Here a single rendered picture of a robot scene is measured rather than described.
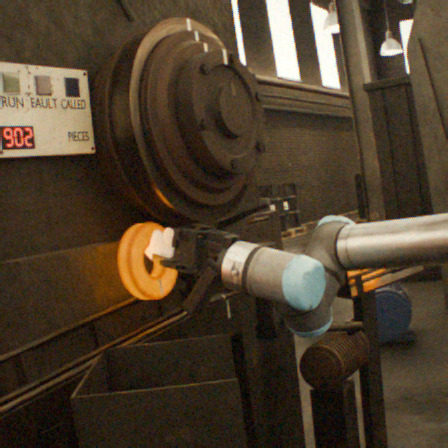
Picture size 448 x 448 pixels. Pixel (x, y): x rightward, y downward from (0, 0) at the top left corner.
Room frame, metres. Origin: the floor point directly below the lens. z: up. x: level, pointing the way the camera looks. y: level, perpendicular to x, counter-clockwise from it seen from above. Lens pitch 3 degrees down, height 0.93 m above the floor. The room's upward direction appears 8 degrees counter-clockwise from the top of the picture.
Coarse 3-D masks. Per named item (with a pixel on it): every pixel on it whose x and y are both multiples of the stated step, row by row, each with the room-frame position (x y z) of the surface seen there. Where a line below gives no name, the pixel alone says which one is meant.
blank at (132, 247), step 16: (144, 224) 1.27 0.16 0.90; (128, 240) 1.23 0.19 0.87; (144, 240) 1.26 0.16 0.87; (128, 256) 1.22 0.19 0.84; (128, 272) 1.22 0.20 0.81; (144, 272) 1.24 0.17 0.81; (160, 272) 1.29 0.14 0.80; (176, 272) 1.33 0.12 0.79; (128, 288) 1.24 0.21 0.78; (144, 288) 1.24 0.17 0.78; (160, 288) 1.28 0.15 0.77
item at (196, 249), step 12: (180, 228) 1.21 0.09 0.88; (180, 240) 1.19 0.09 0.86; (192, 240) 1.18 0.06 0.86; (204, 240) 1.18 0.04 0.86; (216, 240) 1.19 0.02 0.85; (228, 240) 1.15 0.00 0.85; (180, 252) 1.20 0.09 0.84; (192, 252) 1.18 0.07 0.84; (204, 252) 1.19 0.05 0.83; (216, 252) 1.18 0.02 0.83; (192, 264) 1.18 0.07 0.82; (204, 264) 1.19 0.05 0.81; (216, 264) 1.17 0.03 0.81
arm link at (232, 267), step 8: (232, 248) 1.14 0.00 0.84; (240, 248) 1.14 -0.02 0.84; (248, 248) 1.13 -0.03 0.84; (232, 256) 1.13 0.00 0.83; (240, 256) 1.12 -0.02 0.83; (224, 264) 1.13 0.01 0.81; (232, 264) 1.12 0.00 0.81; (240, 264) 1.12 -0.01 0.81; (224, 272) 1.13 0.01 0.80; (232, 272) 1.11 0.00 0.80; (240, 272) 1.11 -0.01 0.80; (224, 280) 1.14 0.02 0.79; (232, 280) 1.13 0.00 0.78; (240, 280) 1.12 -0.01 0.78; (232, 288) 1.14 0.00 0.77; (240, 288) 1.13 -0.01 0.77
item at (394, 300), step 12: (384, 288) 3.32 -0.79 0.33; (396, 288) 3.44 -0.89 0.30; (384, 300) 3.27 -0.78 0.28; (396, 300) 3.26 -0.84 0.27; (408, 300) 3.39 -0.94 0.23; (384, 312) 3.27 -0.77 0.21; (396, 312) 3.26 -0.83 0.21; (408, 312) 3.26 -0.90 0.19; (384, 324) 3.27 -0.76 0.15; (396, 324) 3.26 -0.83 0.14; (408, 324) 3.26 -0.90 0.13; (384, 336) 3.28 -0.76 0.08; (396, 336) 3.28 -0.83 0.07; (408, 336) 3.37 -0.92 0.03
